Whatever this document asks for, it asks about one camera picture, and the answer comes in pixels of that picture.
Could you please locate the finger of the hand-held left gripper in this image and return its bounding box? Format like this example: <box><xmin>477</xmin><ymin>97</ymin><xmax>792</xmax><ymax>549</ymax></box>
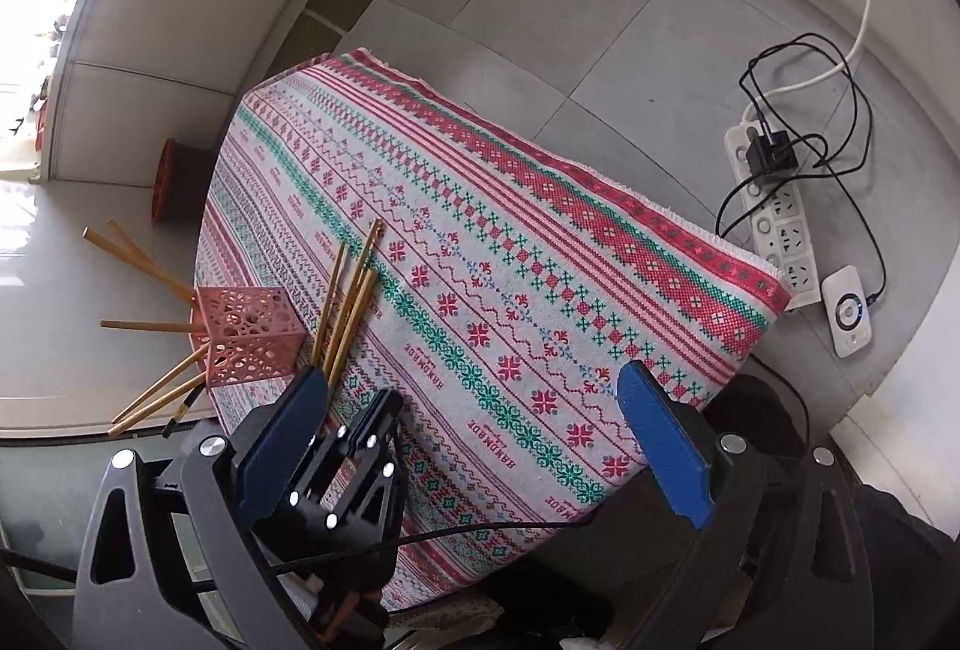
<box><xmin>285</xmin><ymin>416</ymin><xmax>353</xmax><ymax>532</ymax></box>
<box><xmin>346</xmin><ymin>387</ymin><xmax>412</xmax><ymax>550</ymax></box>

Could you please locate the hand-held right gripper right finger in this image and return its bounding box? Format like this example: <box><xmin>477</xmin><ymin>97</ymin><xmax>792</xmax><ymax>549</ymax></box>
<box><xmin>616</xmin><ymin>361</ymin><xmax>875</xmax><ymax>650</ymax></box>

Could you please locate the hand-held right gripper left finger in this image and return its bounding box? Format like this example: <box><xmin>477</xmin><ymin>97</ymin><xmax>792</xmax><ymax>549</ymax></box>
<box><xmin>73</xmin><ymin>365</ymin><xmax>331</xmax><ymax>650</ymax></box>

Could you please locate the black chopstick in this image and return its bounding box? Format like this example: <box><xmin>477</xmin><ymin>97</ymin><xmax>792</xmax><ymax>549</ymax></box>
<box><xmin>162</xmin><ymin>386</ymin><xmax>203</xmax><ymax>436</ymax></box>

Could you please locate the bundle of wooden chopsticks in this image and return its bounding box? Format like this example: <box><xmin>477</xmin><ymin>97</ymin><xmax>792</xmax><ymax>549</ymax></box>
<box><xmin>309</xmin><ymin>218</ymin><xmax>385</xmax><ymax>388</ymax></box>

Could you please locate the pink perforated square holder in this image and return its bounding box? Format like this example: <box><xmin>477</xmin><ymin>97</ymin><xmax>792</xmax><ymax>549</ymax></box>
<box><xmin>189</xmin><ymin>284</ymin><xmax>307</xmax><ymax>388</ymax></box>

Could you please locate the wooden chopstick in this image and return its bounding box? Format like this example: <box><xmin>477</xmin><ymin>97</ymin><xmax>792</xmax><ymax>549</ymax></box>
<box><xmin>82</xmin><ymin>227</ymin><xmax>199</xmax><ymax>304</ymax></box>
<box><xmin>100</xmin><ymin>319</ymin><xmax>208</xmax><ymax>333</ymax></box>
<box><xmin>111</xmin><ymin>347</ymin><xmax>212</xmax><ymax>424</ymax></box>
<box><xmin>107</xmin><ymin>374</ymin><xmax>209</xmax><ymax>437</ymax></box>
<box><xmin>106</xmin><ymin>218</ymin><xmax>197</xmax><ymax>300</ymax></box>

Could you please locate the patterned red green tablecloth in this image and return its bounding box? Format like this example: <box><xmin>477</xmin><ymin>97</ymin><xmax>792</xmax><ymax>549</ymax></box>
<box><xmin>193</xmin><ymin>48</ymin><xmax>792</xmax><ymax>613</ymax></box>

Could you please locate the white round-button device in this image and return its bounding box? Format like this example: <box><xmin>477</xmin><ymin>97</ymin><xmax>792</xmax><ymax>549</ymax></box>
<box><xmin>820</xmin><ymin>264</ymin><xmax>880</xmax><ymax>360</ymax></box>

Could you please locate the white power strip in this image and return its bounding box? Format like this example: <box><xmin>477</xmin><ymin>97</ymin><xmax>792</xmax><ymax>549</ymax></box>
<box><xmin>724</xmin><ymin>102</ymin><xmax>820</xmax><ymax>311</ymax></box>

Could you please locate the person's dark trouser leg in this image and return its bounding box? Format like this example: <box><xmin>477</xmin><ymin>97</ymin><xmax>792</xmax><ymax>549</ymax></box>
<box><xmin>851</xmin><ymin>481</ymin><xmax>960</xmax><ymax>650</ymax></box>

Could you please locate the red trash bin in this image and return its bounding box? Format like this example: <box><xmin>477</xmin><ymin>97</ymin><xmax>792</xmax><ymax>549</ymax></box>
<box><xmin>152</xmin><ymin>137</ymin><xmax>220</xmax><ymax>225</ymax></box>

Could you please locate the black charger plug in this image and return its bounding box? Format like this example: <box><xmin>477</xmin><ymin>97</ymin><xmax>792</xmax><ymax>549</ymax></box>
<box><xmin>742</xmin><ymin>125</ymin><xmax>798</xmax><ymax>186</ymax></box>

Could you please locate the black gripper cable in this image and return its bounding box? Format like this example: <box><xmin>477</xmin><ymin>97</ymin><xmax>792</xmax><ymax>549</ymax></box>
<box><xmin>268</xmin><ymin>520</ymin><xmax>590</xmax><ymax>577</ymax></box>

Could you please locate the black charger cable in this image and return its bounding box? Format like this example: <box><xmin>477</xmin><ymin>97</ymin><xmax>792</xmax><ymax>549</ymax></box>
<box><xmin>715</xmin><ymin>33</ymin><xmax>887</xmax><ymax>321</ymax></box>

